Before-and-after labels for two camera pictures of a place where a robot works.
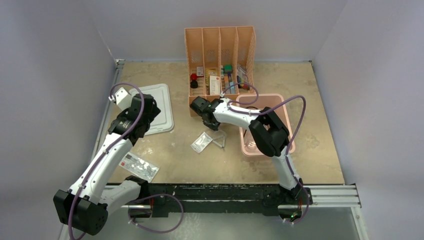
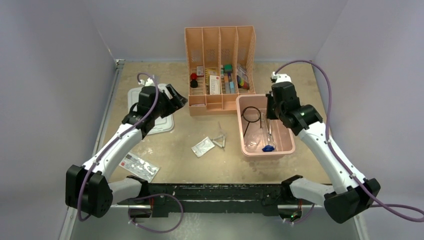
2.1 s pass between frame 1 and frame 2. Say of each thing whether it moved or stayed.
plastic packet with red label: stayed
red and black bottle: stayed
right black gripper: moved
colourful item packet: stayed
